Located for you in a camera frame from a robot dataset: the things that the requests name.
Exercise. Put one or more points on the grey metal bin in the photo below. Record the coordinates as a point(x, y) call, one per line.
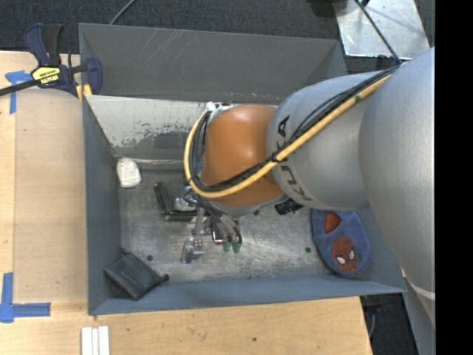
point(258, 65)

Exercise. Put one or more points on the blue slipper with red mask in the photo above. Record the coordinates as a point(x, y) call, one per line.
point(343, 242)

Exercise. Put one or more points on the black flat pouch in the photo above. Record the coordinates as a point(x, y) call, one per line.
point(133, 276)

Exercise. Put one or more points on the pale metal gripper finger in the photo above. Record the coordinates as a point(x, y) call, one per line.
point(196, 247)

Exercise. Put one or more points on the pale wood board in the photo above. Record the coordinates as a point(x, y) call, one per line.
point(48, 198)

